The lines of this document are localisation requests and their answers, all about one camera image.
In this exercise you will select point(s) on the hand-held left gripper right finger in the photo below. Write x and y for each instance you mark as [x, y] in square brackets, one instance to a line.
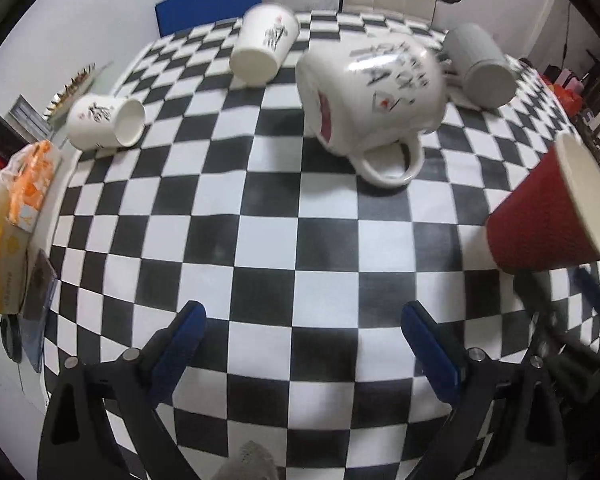
[430, 355]

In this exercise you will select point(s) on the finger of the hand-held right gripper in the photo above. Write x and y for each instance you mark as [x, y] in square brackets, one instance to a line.
[595, 290]
[530, 300]

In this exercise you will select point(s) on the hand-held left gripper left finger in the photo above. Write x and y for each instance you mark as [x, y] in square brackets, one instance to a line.
[185, 332]

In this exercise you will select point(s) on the red paper cup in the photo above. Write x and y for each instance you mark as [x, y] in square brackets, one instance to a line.
[535, 225]

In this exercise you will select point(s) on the small white printed cup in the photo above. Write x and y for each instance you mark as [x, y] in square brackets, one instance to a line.
[92, 120]

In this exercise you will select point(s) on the grey cup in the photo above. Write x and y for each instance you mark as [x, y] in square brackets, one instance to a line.
[475, 50]

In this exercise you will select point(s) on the tall white paper cup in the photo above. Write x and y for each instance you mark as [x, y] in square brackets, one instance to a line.
[265, 35]

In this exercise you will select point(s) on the black and white checkered tablecloth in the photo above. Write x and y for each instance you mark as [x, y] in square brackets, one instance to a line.
[280, 240]

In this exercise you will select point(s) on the dark booklet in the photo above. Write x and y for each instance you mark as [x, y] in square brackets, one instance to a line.
[37, 305]

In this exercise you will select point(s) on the red bag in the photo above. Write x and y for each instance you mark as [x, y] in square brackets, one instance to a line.
[565, 95]

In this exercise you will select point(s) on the orange and white packet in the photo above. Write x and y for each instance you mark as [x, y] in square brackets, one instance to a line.
[32, 185]

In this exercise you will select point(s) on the large white printed mug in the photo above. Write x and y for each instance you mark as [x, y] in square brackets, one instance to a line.
[380, 110]

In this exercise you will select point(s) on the grey box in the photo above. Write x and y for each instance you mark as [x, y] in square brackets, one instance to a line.
[27, 117]

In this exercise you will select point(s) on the spiky patterned tray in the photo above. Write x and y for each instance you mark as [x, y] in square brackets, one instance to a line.
[72, 87]

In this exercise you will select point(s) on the blue board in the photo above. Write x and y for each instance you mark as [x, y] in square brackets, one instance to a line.
[205, 5]

